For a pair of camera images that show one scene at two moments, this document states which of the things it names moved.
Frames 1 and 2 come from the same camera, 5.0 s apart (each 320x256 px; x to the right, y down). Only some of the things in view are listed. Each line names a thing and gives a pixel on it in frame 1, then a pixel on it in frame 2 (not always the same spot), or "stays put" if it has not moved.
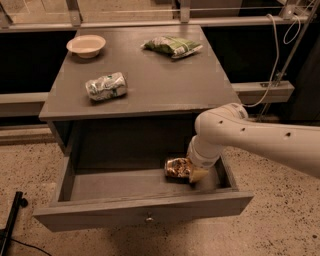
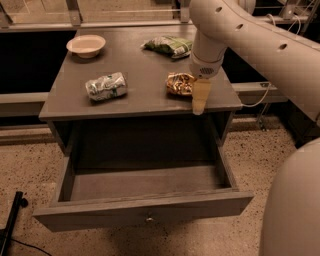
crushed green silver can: (106, 87) stays put
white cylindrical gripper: (204, 160) → (204, 70)
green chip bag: (175, 46) stays put
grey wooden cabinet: (135, 90) stays put
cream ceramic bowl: (87, 46) stays put
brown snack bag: (179, 167) → (180, 83)
